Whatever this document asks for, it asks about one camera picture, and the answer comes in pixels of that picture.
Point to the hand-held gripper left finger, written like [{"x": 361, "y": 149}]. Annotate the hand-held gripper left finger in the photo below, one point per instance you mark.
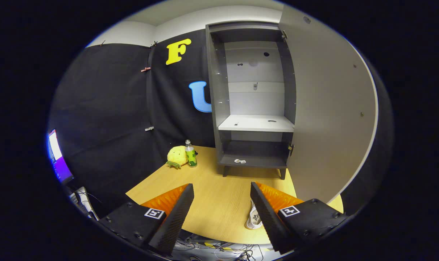
[{"x": 175, "y": 217}]

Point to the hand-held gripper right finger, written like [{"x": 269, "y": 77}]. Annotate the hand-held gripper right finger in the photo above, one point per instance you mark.
[{"x": 268, "y": 217}]

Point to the white shoe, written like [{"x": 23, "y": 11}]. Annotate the white shoe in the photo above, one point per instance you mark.
[{"x": 253, "y": 219}]

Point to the beige cabinet door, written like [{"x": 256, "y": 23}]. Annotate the beige cabinet door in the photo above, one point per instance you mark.
[{"x": 324, "y": 108}]

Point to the yellow plush toy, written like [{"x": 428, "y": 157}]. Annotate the yellow plush toy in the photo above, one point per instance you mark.
[{"x": 176, "y": 156}]

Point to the green drink bottle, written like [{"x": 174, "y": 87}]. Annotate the green drink bottle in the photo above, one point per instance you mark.
[{"x": 191, "y": 156}]

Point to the silver clip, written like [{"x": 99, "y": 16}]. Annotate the silver clip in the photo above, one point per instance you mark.
[{"x": 149, "y": 128}]

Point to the pale grey equipment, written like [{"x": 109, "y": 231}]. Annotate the pale grey equipment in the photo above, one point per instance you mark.
[{"x": 82, "y": 201}]

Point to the computer monitor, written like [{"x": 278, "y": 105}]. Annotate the computer monitor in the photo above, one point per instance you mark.
[{"x": 59, "y": 159}]

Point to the grey cabinet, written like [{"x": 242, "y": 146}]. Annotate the grey cabinet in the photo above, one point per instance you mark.
[{"x": 214, "y": 90}]

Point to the black backdrop cloth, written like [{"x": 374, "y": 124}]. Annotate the black backdrop cloth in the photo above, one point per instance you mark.
[{"x": 103, "y": 101}]

